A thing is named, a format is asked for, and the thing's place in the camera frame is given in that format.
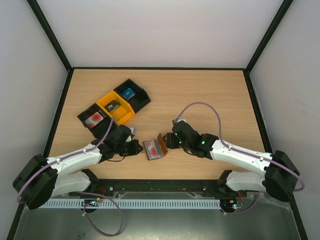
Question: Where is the brown leather card holder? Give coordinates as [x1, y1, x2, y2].
[142, 133, 168, 161]

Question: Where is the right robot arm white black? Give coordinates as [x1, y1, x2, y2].
[162, 120, 300, 202]

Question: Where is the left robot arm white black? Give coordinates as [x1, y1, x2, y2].
[12, 125, 143, 210]

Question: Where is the dark grey card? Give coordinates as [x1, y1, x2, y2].
[104, 100, 121, 113]

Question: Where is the blue card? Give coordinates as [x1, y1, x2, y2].
[122, 88, 136, 100]

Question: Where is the black plastic bin near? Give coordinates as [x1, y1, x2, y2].
[77, 103, 113, 139]

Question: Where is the black plastic bin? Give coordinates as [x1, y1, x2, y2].
[113, 78, 151, 113]
[77, 103, 113, 139]

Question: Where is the yellow plastic bin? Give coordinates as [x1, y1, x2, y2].
[95, 90, 136, 125]

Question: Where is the black plastic bin far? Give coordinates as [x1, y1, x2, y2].
[113, 78, 151, 113]

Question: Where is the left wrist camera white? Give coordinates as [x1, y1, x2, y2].
[126, 127, 137, 143]

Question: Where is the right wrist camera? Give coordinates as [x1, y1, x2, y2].
[172, 116, 187, 125]

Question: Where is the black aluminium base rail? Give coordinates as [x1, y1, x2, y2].
[23, 177, 292, 201]

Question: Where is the light blue slotted cable duct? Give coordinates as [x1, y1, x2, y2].
[41, 198, 221, 210]

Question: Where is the purple cable left base loop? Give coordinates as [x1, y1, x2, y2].
[81, 191, 124, 236]

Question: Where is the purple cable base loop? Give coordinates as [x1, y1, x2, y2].
[81, 191, 124, 236]
[220, 191, 262, 217]

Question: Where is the purple cable right base loop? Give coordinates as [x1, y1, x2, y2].
[220, 191, 262, 217]

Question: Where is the black frame post left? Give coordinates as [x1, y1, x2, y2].
[27, 0, 72, 72]

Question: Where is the black frame post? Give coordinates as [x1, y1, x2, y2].
[27, 0, 72, 72]
[245, 0, 294, 73]

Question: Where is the black frame post right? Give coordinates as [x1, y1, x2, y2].
[245, 0, 294, 73]

